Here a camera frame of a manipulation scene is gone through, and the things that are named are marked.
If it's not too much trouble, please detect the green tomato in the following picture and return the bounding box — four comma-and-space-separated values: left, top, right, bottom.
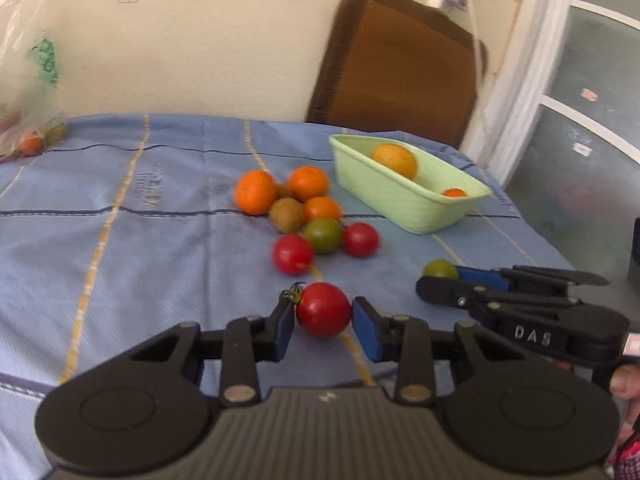
422, 259, 459, 280
302, 218, 342, 255

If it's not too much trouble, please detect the red tomato front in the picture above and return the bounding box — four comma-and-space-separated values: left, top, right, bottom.
282, 282, 352, 338

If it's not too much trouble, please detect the red tomato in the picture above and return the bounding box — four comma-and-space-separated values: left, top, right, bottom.
271, 234, 314, 276
343, 222, 380, 258
282, 282, 352, 338

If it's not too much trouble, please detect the small orange mandarin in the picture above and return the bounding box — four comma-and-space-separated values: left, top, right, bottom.
304, 196, 343, 222

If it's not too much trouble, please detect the large yellow grapefruit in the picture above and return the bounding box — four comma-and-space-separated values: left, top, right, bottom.
370, 143, 418, 180

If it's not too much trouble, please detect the orange mandarin back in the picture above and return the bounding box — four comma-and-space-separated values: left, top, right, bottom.
288, 166, 330, 202

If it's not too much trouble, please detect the person's right hand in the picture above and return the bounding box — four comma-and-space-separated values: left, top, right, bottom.
610, 364, 639, 479

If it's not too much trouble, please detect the green plastic basket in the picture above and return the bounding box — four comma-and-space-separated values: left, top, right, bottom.
329, 133, 491, 235

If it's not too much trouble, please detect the brown kiwi fruit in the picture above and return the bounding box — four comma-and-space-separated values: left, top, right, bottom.
269, 197, 305, 234

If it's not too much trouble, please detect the small kiwi behind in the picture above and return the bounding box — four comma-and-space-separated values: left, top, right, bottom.
279, 184, 294, 198

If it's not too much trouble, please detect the blue checked tablecloth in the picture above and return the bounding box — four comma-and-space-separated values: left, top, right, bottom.
1, 115, 570, 479

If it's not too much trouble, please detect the orange fruit in bag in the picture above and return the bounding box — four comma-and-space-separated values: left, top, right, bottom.
20, 133, 46, 157

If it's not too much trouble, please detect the clear plastic bag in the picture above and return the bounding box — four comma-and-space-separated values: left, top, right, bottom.
1, 0, 66, 160

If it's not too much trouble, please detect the white door frame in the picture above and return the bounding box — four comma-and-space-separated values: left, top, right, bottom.
462, 0, 640, 187

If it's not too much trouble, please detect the white power cable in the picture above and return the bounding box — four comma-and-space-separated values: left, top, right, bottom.
462, 0, 490, 91

